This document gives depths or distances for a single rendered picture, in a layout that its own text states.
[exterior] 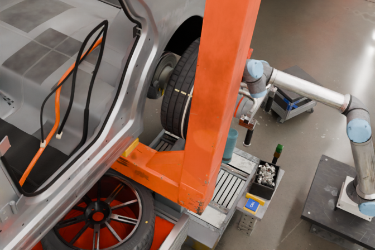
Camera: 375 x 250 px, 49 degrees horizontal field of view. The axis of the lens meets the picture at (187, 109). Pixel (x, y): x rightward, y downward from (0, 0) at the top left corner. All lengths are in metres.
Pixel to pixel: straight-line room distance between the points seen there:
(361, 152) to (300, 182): 1.11
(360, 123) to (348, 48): 2.89
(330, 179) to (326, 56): 2.02
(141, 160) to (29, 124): 0.68
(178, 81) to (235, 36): 0.86
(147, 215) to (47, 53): 1.13
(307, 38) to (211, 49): 3.48
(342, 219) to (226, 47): 1.71
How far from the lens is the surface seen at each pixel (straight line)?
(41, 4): 3.08
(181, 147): 3.12
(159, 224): 2.68
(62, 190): 2.05
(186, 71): 2.35
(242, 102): 2.52
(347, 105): 2.37
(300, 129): 3.83
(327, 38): 5.16
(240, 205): 2.61
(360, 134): 2.30
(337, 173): 3.20
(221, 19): 1.55
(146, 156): 2.46
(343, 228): 2.93
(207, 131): 1.91
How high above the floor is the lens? 2.58
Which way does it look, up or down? 44 degrees down
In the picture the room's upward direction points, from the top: 8 degrees clockwise
